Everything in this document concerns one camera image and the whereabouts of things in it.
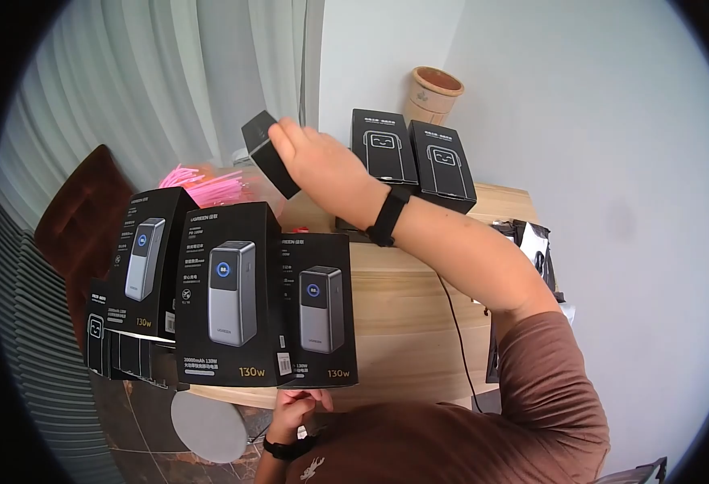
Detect person's right hand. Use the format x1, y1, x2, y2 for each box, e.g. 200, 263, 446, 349
268, 117, 393, 229

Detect large black power bank box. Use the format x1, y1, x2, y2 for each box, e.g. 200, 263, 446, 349
277, 233, 359, 389
105, 186, 201, 342
175, 201, 295, 388

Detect person's left hand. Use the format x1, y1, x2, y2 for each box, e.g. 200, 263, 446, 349
268, 389, 335, 445

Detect round grey stool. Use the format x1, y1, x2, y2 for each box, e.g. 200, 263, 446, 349
170, 390, 250, 465

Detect black box with face print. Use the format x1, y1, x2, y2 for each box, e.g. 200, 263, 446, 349
351, 108, 419, 185
408, 119, 478, 215
82, 278, 181, 389

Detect person's left fingers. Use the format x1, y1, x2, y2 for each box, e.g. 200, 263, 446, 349
276, 389, 335, 416

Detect bundle of pink straws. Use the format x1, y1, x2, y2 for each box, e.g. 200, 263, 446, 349
158, 165, 252, 209

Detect person's body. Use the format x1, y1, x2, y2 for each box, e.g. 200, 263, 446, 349
282, 310, 612, 484

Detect grey ribbed panel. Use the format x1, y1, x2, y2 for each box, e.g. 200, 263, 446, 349
0, 194, 125, 484

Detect brown upholstered chair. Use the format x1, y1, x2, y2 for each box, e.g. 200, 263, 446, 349
33, 144, 138, 352

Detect white curtain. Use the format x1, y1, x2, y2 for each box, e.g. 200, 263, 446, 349
0, 0, 325, 231

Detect terracotta flower pot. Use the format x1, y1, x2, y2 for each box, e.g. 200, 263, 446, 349
403, 66, 465, 127

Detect small plain black box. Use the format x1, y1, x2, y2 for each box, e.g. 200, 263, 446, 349
241, 110, 302, 200

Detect thin black cable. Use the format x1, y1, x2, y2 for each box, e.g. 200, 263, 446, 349
434, 272, 485, 415

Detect person's right fingers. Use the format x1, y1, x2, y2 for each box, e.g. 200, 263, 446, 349
268, 117, 308, 159

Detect black wrist band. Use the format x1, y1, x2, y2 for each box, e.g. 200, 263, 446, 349
262, 433, 319, 462
365, 184, 413, 248

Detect black and white packet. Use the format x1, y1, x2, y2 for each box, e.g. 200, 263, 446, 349
491, 219, 567, 303

